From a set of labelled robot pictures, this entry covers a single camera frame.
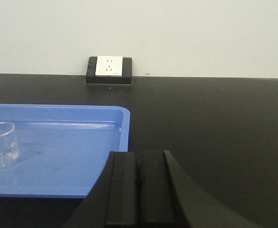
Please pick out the white wall power socket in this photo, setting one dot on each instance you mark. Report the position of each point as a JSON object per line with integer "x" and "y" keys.
{"x": 109, "y": 70}

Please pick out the clear glass beaker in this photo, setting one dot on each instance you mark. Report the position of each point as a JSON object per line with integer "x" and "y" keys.
{"x": 9, "y": 149}

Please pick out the blue plastic tray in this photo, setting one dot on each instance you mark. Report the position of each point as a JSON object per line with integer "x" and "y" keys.
{"x": 63, "y": 148}

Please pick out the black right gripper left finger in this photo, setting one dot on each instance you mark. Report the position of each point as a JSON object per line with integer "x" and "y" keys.
{"x": 112, "y": 201}

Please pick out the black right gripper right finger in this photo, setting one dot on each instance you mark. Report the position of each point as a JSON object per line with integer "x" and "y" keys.
{"x": 170, "y": 198}

